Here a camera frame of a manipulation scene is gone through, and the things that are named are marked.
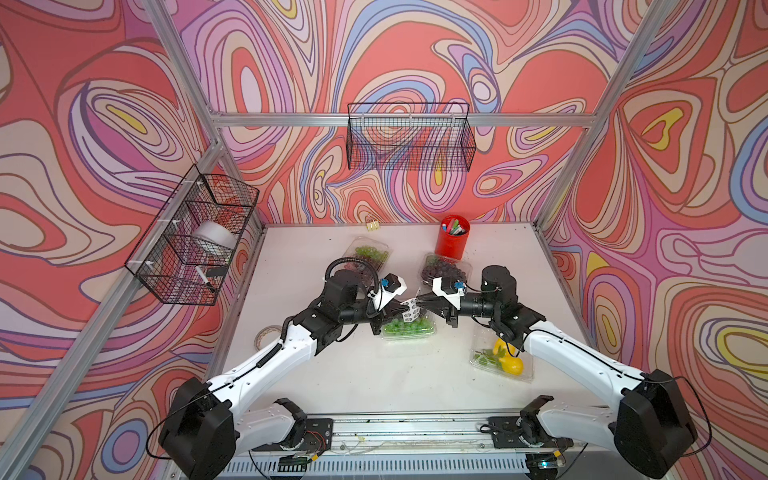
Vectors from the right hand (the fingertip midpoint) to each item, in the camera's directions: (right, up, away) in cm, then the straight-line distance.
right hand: (420, 305), depth 74 cm
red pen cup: (+14, +19, +29) cm, 37 cm away
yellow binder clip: (-14, +24, +45) cm, 53 cm away
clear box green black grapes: (-5, -10, +14) cm, 18 cm away
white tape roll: (-51, +17, -1) cm, 54 cm away
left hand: (-3, -1, -1) cm, 3 cm away
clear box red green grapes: (-13, +13, +34) cm, 38 cm away
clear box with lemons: (+22, -16, +13) cm, 31 cm away
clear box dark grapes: (+8, +9, +28) cm, 30 cm away
